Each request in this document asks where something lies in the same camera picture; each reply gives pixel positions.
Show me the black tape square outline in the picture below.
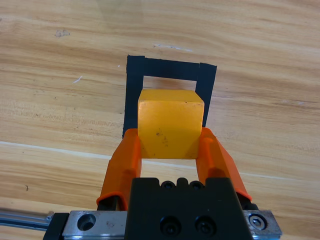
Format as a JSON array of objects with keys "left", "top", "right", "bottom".
[{"left": 121, "top": 54, "right": 218, "bottom": 139}]

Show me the aluminium profile bar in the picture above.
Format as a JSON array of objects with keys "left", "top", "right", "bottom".
[{"left": 0, "top": 207, "right": 55, "bottom": 231}]

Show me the yellow cube block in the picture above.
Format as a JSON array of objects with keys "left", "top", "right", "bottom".
[{"left": 137, "top": 88, "right": 205, "bottom": 160}]

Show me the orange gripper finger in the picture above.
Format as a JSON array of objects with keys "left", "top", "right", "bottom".
[
  {"left": 96, "top": 128, "right": 143, "bottom": 211},
  {"left": 195, "top": 126, "right": 252, "bottom": 202}
]

